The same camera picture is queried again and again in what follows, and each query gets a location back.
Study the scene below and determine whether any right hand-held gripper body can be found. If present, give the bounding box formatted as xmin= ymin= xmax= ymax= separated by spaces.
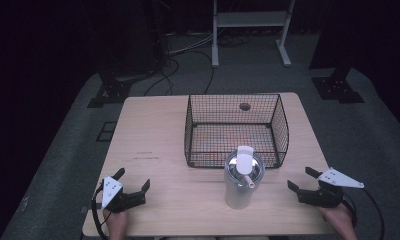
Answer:
xmin=297 ymin=167 xmax=365 ymax=209

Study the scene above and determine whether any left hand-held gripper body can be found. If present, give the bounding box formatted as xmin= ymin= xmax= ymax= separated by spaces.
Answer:
xmin=101 ymin=175 xmax=147 ymax=214

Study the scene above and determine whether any black wire basket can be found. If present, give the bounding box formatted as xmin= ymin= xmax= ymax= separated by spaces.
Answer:
xmin=183 ymin=93 xmax=290 ymax=169

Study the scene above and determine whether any person's left hand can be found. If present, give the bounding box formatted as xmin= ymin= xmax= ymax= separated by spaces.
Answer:
xmin=102 ymin=208 xmax=130 ymax=240

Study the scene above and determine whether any person's right hand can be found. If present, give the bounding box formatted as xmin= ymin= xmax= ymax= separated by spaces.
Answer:
xmin=320 ymin=203 xmax=359 ymax=240

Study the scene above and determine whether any black stand base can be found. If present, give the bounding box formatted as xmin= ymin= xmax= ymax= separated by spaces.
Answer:
xmin=86 ymin=73 xmax=135 ymax=109
xmin=310 ymin=65 xmax=366 ymax=105

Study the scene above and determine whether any white metal stand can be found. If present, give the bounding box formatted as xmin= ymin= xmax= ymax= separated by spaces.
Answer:
xmin=211 ymin=0 xmax=297 ymax=69

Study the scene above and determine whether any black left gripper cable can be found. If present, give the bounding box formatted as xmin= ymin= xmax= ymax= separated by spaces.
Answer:
xmin=90 ymin=185 xmax=111 ymax=240

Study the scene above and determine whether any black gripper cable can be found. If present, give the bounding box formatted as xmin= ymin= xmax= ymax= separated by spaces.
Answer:
xmin=341 ymin=187 xmax=386 ymax=240
xmin=90 ymin=185 xmax=111 ymax=240

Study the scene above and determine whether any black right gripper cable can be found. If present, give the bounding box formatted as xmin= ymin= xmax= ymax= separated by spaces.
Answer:
xmin=341 ymin=187 xmax=386 ymax=240

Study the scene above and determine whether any black floor cable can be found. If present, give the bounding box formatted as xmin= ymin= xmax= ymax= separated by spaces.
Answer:
xmin=143 ymin=49 xmax=216 ymax=97

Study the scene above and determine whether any grey floor cable bundle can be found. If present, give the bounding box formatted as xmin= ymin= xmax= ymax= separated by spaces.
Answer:
xmin=166 ymin=31 xmax=216 ymax=57

